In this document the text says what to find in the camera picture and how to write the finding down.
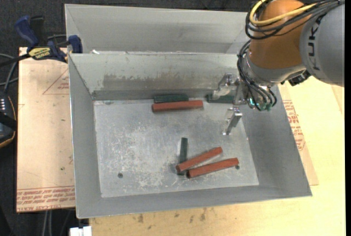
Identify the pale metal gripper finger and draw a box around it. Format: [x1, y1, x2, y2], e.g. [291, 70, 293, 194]
[222, 108, 244, 136]
[212, 72, 240, 101]

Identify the red-brown flat block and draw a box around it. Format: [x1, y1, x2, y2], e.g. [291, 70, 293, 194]
[186, 157, 240, 179]
[175, 146, 224, 174]
[151, 100, 205, 113]

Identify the dark green flat block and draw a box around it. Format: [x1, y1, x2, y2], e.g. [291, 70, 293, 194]
[153, 94, 190, 104]
[177, 137, 189, 176]

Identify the grey metal bin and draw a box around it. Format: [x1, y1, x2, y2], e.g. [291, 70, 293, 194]
[64, 3, 313, 219]

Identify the brown cardboard board, red print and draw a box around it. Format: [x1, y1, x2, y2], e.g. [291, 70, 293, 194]
[16, 47, 320, 213]

